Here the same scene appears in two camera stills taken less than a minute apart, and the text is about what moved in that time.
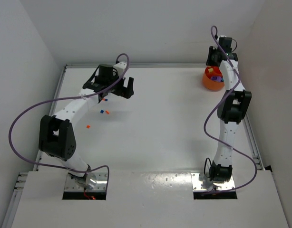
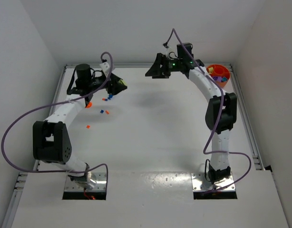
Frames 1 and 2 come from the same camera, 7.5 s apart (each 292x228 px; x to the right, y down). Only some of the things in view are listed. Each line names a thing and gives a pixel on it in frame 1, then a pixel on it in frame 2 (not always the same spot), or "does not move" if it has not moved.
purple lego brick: (217, 78) does not move
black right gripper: (212, 59) -> (162, 65)
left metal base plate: (101, 177) does not move
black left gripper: (122, 90) -> (113, 83)
